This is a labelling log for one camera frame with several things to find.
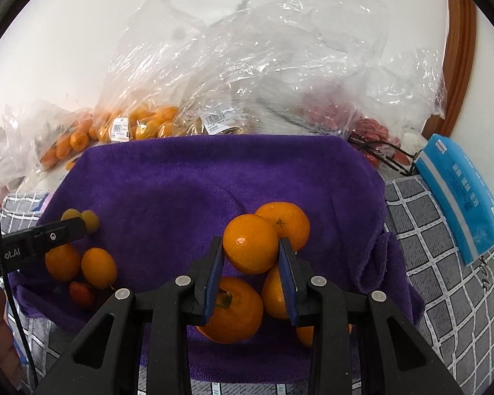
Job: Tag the blue tissue pack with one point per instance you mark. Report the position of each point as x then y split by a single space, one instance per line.
457 197

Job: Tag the large crumpled clear plastic bag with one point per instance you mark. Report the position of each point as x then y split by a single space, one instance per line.
271 70

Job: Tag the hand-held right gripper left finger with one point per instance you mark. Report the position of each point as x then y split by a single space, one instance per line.
213 288

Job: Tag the small yellow-green fruit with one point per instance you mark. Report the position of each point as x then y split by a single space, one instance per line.
91 220
71 214

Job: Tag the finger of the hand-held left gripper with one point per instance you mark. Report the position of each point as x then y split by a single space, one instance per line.
61 232

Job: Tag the labelled clear bag of oranges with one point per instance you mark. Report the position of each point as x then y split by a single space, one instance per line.
148 119

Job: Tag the large mandarin with dark mark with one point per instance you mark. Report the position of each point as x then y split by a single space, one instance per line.
290 222

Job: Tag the grey checked blanket with stars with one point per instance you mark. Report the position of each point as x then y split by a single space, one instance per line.
436 279

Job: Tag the red cherry tomato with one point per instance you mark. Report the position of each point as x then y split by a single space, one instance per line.
81 293

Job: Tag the purple towel-covered tray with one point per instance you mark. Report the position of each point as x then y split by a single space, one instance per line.
168 189

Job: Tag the clear bag of cherry tomatoes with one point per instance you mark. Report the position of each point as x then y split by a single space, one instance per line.
370 127

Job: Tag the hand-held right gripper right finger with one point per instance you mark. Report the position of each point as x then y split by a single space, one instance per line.
287 288

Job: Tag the large orange mandarin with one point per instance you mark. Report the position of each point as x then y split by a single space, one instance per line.
238 312

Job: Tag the small oval orange kumquat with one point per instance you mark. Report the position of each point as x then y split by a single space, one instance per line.
98 267

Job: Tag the brown wooden door frame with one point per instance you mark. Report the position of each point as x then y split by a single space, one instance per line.
457 49

